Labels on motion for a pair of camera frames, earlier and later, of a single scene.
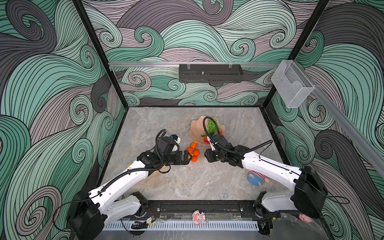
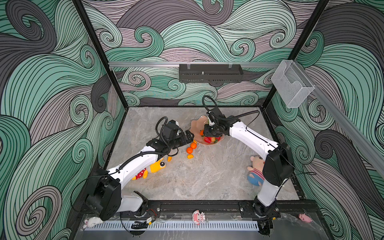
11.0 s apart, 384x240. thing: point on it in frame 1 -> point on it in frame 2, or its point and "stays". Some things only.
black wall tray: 211,73 stays
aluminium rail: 142,64 stays
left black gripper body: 175,158 -> 179,140
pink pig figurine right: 305,218 stays
